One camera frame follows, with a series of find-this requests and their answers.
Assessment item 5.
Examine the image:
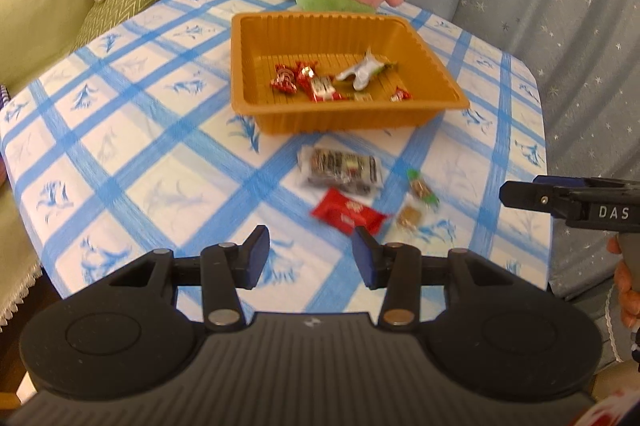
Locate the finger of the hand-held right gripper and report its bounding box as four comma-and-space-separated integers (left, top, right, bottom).
532, 175, 640, 194
500, 179, 583, 221

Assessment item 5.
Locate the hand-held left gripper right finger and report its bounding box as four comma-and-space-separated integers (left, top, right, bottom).
352, 226, 546, 333

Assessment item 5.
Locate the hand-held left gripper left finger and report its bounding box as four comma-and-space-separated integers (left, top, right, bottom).
107, 225, 271, 333

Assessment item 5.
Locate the plain red snack packet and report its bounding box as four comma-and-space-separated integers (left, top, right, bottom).
310, 187, 389, 235

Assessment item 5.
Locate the small red twisted candy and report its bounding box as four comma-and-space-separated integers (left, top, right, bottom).
270, 63, 301, 96

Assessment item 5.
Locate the red snack packet white label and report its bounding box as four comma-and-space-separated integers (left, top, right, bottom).
295, 62, 349, 103

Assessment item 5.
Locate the silver snack wrapper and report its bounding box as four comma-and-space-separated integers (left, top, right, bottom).
335, 48, 399, 91

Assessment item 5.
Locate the yellow plastic tray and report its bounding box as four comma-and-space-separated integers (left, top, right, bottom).
231, 11, 471, 136

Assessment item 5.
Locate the person's right hand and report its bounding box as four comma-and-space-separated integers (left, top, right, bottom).
606, 236, 640, 363

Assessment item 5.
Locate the brown wrapped candy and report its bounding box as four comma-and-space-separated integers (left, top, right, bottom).
395, 205, 424, 231

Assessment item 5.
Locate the green-ended wrapped candy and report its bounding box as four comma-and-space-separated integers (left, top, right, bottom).
405, 168, 441, 208

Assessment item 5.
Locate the clear packet of dark snack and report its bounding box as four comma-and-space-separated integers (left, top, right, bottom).
297, 146, 384, 196

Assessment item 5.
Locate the blue checked tablecloth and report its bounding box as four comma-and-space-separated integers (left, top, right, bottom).
0, 0, 553, 323

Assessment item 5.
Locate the green lace-trimmed cloth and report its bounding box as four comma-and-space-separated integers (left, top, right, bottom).
0, 183, 44, 333

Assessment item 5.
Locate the green patterned cushion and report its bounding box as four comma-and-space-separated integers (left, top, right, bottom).
70, 0, 190, 53

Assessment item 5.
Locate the green sofa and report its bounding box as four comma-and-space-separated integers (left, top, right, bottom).
0, 0, 101, 96

